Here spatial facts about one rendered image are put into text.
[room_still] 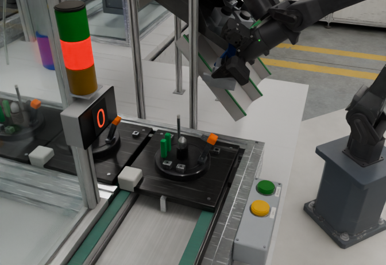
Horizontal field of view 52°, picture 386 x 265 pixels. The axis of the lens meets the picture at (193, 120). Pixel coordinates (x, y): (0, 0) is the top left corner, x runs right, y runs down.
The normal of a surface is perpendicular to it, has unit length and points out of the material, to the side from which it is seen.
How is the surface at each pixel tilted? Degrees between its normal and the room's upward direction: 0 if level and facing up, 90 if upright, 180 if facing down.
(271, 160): 0
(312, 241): 0
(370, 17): 90
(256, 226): 0
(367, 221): 90
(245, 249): 90
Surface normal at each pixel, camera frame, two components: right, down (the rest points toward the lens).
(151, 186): 0.00, -0.84
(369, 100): -0.42, 0.02
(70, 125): -0.33, 0.52
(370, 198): 0.44, 0.49
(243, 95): 0.61, -0.40
